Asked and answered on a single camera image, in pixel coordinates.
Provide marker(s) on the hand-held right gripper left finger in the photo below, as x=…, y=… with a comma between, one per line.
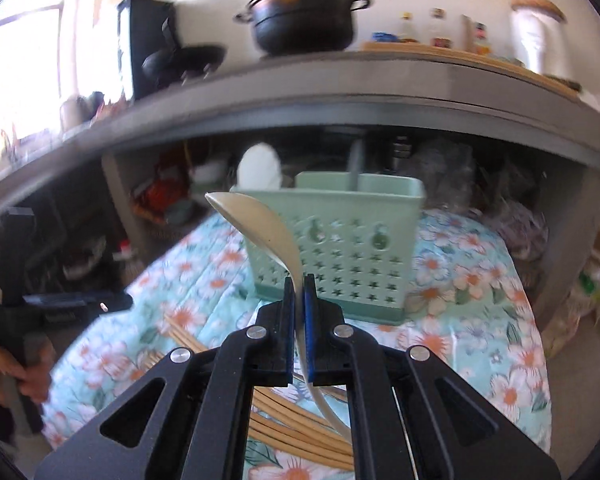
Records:
x=287, y=320

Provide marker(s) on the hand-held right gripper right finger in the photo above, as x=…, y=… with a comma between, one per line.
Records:
x=310, y=330

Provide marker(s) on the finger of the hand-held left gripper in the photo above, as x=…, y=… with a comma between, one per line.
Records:
x=80, y=305

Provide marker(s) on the green perforated utensil holder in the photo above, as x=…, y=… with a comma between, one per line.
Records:
x=350, y=240

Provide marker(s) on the beige plastic spoon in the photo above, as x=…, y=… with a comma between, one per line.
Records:
x=260, y=220

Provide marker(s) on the person's left hand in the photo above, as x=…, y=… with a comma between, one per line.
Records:
x=0, y=365

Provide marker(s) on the red packet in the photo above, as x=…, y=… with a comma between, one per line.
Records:
x=160, y=197

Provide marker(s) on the green bowl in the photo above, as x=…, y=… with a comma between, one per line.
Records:
x=180, y=212

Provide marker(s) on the floral printed cloth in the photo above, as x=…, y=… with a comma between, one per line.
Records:
x=455, y=310

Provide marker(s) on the white plastic spoon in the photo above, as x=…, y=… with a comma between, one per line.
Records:
x=260, y=165

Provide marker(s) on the stack of white bowls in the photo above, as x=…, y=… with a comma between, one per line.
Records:
x=207, y=175

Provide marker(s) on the bright window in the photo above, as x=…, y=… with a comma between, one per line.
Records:
x=20, y=70

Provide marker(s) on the clear plastic bag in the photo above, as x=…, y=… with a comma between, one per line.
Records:
x=445, y=170

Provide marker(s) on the grey plastic bag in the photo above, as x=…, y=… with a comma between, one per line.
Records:
x=510, y=230

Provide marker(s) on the grey concrete counter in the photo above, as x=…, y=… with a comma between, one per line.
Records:
x=330, y=95

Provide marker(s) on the black panel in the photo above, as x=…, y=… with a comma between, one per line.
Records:
x=147, y=45

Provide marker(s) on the black wok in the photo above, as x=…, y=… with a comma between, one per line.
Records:
x=190, y=60

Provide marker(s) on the white sack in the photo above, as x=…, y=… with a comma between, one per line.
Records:
x=585, y=290

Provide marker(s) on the black cooking pot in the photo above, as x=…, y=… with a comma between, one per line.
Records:
x=305, y=25

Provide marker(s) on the blue bag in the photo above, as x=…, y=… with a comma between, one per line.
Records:
x=385, y=37

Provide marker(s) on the oil bottle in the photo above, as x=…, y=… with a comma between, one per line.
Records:
x=407, y=27

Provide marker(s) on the wooden cutting board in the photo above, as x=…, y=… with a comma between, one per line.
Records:
x=480, y=60

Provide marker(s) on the wooden rolling pin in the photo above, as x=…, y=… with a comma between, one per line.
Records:
x=466, y=35

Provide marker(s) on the red cap sauce bottle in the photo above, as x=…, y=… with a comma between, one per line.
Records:
x=481, y=40

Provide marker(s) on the white air fryer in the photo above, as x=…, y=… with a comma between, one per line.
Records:
x=535, y=45

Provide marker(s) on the woven trivet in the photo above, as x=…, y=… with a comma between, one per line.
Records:
x=537, y=6

